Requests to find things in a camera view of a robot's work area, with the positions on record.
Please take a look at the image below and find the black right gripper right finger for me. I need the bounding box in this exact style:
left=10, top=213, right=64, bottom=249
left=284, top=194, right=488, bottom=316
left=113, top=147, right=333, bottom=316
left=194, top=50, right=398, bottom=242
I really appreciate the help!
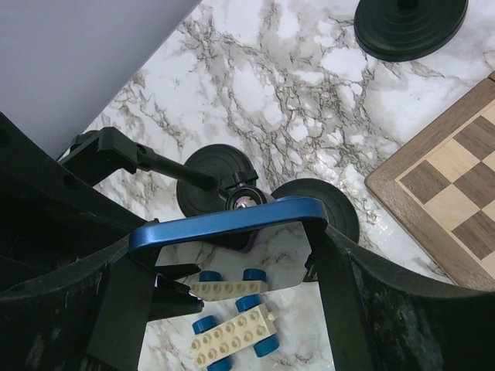
left=314, top=226, right=494, bottom=370

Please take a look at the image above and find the blue white toy block car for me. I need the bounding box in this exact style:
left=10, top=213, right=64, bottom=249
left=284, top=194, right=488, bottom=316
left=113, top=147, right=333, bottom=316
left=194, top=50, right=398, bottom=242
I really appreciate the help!
left=189, top=295, right=280, bottom=370

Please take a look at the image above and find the black round phone stand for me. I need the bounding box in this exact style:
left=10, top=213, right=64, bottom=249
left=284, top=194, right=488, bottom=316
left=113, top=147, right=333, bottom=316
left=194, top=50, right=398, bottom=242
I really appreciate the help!
left=353, top=0, right=469, bottom=62

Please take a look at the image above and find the blue phone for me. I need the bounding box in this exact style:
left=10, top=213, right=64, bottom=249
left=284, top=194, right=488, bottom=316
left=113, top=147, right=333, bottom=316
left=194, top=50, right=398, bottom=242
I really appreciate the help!
left=129, top=196, right=328, bottom=290

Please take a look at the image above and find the wooden chessboard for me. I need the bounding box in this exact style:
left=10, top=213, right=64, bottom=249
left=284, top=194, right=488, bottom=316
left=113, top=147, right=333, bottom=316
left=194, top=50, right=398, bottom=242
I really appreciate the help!
left=364, top=75, right=494, bottom=291

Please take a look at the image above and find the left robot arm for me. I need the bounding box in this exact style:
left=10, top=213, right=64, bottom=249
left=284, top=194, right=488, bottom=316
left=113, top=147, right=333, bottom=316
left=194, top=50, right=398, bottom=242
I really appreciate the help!
left=1, top=117, right=203, bottom=328

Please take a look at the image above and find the black stand with blue phone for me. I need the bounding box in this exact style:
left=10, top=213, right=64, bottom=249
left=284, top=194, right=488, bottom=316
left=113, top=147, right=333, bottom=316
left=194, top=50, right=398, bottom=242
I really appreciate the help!
left=224, top=172, right=361, bottom=248

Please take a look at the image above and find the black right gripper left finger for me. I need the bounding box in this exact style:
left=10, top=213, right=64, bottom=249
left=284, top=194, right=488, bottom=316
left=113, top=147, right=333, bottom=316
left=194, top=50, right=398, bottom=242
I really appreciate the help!
left=0, top=227, right=159, bottom=371

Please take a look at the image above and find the black stand for pink phone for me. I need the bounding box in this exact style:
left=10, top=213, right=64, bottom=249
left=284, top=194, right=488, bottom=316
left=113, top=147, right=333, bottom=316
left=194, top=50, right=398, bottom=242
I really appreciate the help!
left=59, top=127, right=258, bottom=217

